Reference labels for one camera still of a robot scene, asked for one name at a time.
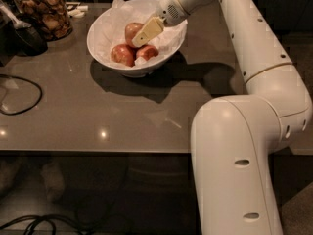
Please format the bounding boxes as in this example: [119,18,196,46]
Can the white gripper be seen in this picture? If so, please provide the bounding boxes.
[132,0,188,47]

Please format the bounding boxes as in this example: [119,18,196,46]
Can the red apple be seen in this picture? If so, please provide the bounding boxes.
[111,44,135,67]
[124,23,143,48]
[136,45,158,61]

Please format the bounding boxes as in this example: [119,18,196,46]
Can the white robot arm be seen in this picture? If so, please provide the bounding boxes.
[133,0,312,235]

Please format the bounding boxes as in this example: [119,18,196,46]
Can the white ceramic bowl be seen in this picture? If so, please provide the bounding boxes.
[86,0,189,79]

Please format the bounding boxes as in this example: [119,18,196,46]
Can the white tissue paper liner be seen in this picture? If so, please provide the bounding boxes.
[94,0,189,67]

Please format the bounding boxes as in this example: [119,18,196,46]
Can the small white items on table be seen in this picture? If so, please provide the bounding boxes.
[67,5,89,18]

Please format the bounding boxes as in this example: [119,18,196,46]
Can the glass jar of chips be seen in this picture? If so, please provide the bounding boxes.
[14,0,72,41]

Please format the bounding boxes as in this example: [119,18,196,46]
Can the black appliance with silver handle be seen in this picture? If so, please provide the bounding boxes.
[0,0,48,56]

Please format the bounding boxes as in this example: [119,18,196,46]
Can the black cable on table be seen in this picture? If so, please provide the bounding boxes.
[0,73,44,117]

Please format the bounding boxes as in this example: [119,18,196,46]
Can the black cables on floor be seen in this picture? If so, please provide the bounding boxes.
[0,196,131,235]

